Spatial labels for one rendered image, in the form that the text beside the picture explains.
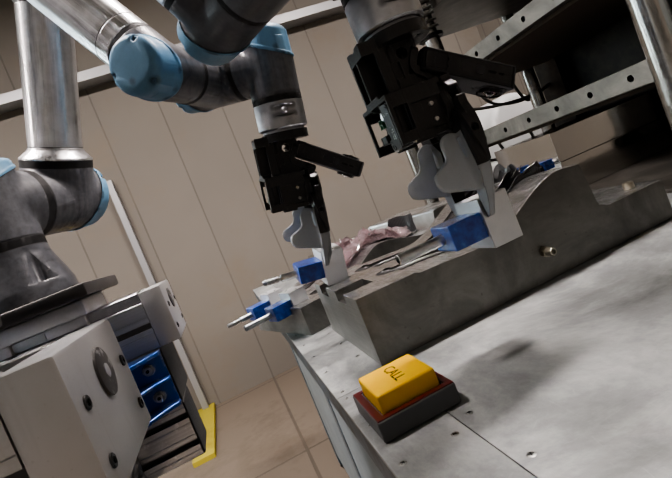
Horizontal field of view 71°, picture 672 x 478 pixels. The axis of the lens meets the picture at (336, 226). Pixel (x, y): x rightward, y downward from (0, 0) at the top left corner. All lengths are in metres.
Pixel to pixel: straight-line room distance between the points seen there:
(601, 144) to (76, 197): 1.32
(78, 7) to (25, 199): 0.32
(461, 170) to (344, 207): 3.10
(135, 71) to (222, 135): 2.90
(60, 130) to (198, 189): 2.55
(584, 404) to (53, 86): 0.88
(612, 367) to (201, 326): 3.16
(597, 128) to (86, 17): 1.28
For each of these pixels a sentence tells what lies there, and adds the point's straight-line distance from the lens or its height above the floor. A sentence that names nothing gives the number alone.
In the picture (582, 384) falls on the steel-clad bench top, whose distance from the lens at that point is 0.45.
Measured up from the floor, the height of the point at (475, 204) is 0.95.
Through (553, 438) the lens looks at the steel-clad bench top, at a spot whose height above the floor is 0.80.
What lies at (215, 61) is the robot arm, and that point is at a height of 1.21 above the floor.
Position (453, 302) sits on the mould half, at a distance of 0.63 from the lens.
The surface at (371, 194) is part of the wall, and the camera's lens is 3.65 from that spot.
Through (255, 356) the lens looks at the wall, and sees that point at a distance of 3.53.
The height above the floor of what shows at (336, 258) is 0.93.
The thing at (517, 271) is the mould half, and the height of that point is 0.83.
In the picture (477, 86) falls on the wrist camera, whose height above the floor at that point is 1.07.
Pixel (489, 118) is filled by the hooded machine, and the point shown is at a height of 1.13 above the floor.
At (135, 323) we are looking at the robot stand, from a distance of 0.79.
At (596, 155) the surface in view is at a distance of 1.52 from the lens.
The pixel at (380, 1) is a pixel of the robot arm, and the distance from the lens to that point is 0.51.
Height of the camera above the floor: 1.01
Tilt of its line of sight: 3 degrees down
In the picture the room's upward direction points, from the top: 22 degrees counter-clockwise
